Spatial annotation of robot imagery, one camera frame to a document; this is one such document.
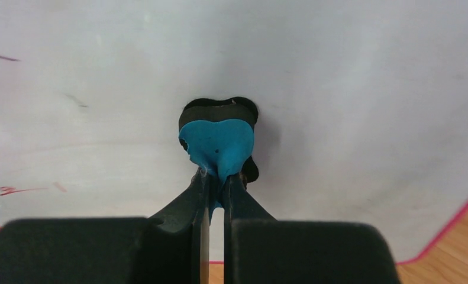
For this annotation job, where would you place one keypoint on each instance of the pink framed whiteboard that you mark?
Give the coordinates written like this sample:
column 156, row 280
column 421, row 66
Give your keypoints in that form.
column 363, row 106

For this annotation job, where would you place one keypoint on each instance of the blue black foam eraser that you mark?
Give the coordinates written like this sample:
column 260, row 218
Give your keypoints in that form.
column 218, row 136

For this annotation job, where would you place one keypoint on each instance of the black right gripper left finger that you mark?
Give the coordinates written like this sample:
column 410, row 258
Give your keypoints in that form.
column 171, row 246

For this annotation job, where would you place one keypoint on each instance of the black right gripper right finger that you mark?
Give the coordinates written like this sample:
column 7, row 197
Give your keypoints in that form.
column 260, row 249

